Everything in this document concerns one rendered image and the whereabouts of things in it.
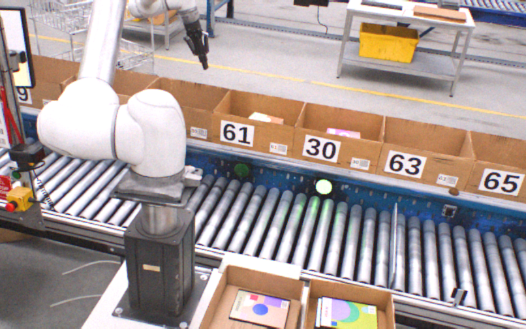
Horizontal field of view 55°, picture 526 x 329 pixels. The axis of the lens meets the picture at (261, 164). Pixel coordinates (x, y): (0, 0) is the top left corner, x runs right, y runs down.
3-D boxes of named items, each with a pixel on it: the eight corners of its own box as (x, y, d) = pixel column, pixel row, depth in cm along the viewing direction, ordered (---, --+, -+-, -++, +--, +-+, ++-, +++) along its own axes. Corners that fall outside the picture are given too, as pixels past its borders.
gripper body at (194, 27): (179, 24, 227) (185, 44, 231) (195, 21, 223) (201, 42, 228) (186, 19, 233) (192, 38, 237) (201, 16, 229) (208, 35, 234)
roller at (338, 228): (321, 283, 192) (322, 274, 190) (337, 207, 236) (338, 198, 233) (333, 286, 191) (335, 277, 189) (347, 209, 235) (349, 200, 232)
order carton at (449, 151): (374, 175, 228) (382, 143, 219) (377, 145, 252) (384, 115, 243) (464, 192, 221) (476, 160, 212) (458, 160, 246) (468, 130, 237)
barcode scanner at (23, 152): (40, 176, 187) (32, 152, 182) (14, 174, 190) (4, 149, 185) (51, 168, 193) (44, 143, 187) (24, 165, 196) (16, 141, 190)
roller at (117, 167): (62, 222, 211) (60, 213, 208) (121, 162, 254) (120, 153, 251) (72, 225, 210) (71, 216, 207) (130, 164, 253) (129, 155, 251)
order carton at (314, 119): (290, 158, 234) (294, 126, 225) (301, 131, 259) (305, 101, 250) (374, 175, 228) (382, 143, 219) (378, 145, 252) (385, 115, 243)
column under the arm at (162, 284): (186, 333, 162) (186, 256, 145) (111, 316, 165) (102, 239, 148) (209, 277, 184) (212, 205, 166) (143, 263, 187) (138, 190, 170)
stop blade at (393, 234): (387, 290, 190) (393, 272, 185) (391, 219, 228) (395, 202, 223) (389, 290, 190) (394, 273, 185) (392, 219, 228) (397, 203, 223)
